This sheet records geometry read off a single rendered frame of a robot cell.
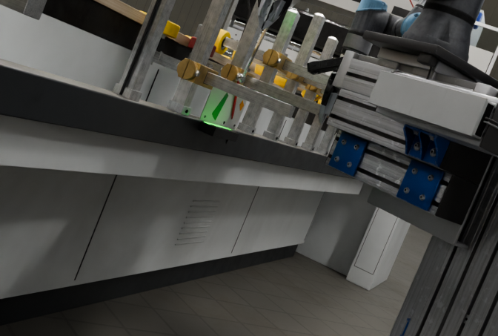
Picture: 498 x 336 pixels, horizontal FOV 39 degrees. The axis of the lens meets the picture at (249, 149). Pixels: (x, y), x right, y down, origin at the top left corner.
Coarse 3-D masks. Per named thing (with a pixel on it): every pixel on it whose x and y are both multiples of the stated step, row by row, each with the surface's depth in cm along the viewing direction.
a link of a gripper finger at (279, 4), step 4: (280, 0) 182; (276, 4) 183; (280, 4) 181; (284, 4) 183; (276, 8) 180; (280, 8) 183; (272, 12) 183; (276, 12) 180; (280, 12) 183; (272, 16) 183; (276, 16) 183; (268, 20) 183; (272, 20) 182; (264, 24) 183; (268, 24) 183; (264, 28) 183
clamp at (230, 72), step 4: (228, 64) 199; (224, 68) 197; (228, 68) 197; (232, 68) 196; (236, 68) 196; (240, 68) 198; (224, 72) 197; (228, 72) 197; (232, 72) 196; (236, 72) 196; (240, 72) 198; (248, 72) 203; (224, 76) 197; (228, 76) 196; (232, 76) 196; (252, 76) 206; (232, 80) 196; (240, 84) 200
